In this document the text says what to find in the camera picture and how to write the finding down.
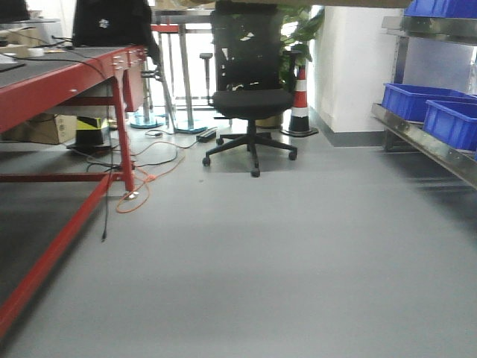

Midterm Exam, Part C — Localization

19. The orange cable on floor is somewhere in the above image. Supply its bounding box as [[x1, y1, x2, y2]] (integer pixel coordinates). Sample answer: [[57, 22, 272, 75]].
[[115, 140, 186, 215]]

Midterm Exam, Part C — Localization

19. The stainless steel shelf rack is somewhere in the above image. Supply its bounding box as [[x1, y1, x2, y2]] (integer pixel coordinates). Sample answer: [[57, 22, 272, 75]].
[[372, 16, 476, 186]]

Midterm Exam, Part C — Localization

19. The black power brick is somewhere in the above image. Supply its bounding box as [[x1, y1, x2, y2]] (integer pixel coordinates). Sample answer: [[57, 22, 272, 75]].
[[196, 127, 217, 143]]

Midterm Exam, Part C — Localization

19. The blue bin top shelf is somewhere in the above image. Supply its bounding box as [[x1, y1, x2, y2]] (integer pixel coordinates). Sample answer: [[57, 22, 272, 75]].
[[404, 0, 476, 19]]

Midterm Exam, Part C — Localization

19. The blue bin on shelf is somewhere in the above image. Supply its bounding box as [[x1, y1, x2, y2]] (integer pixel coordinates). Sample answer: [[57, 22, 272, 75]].
[[382, 83, 476, 122]]

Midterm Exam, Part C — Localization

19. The black hanging cable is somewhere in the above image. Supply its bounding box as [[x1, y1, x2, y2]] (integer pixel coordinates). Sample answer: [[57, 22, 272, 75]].
[[44, 48, 117, 243]]

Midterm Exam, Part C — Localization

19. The black office chair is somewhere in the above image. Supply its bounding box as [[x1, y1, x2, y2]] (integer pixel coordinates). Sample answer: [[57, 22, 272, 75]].
[[202, 1, 297, 178]]

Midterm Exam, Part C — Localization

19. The orange white traffic cone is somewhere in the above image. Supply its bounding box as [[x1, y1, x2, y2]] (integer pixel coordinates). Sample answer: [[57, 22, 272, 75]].
[[280, 66, 319, 137]]

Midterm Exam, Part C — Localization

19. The cardboard box under workbench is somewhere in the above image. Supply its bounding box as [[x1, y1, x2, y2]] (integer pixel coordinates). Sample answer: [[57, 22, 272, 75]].
[[1, 113, 77, 145]]

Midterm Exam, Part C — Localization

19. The metal stand with round base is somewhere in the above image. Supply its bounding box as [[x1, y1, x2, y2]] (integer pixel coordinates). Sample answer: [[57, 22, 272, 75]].
[[129, 29, 165, 130]]

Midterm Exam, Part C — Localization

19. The green potted plant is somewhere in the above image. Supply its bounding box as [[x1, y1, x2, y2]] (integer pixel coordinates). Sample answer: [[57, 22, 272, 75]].
[[278, 4, 325, 90]]

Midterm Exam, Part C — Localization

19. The black yellow striped post base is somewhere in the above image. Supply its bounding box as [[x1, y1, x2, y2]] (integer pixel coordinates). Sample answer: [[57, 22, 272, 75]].
[[67, 116, 111, 154]]

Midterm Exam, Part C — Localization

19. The blue bin near right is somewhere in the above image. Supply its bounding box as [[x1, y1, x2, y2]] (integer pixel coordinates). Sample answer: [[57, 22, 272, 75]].
[[423, 100, 476, 151]]

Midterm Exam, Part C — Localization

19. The red metal workbench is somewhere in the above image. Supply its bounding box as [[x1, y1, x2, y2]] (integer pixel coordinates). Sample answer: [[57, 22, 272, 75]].
[[1, 45, 146, 336]]

